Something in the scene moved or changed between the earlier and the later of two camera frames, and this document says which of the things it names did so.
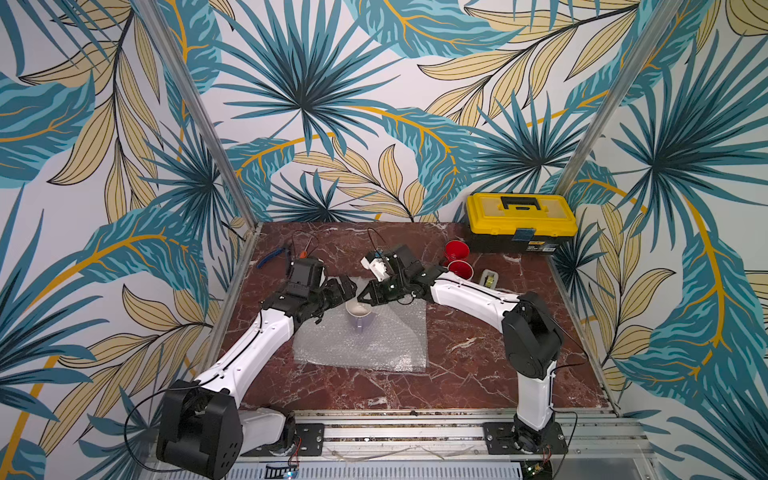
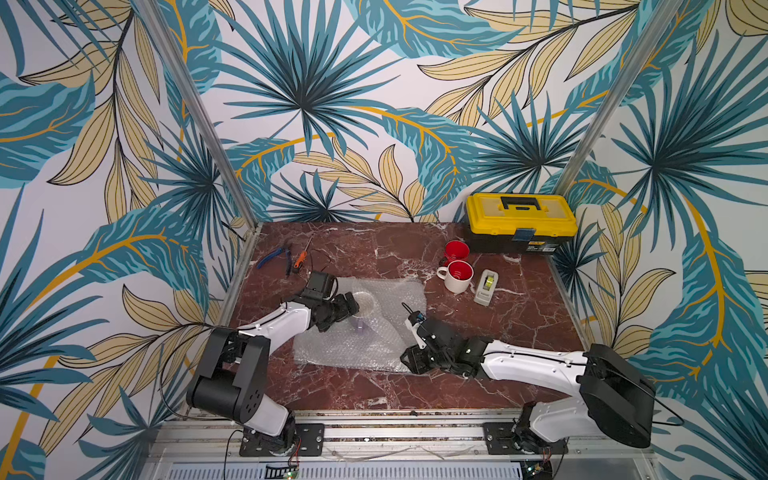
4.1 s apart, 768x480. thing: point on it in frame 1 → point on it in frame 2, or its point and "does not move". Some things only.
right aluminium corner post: x=629 y=74 does not move
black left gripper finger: x=347 y=286 → x=344 y=306
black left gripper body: x=325 y=296 → x=328 y=317
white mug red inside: x=462 y=269 does not move
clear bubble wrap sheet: x=393 y=338 does not move
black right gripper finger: x=375 y=294 → x=417 y=360
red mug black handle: x=455 y=250 does not move
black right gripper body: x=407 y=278 → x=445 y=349
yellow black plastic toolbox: x=528 y=223 does not move
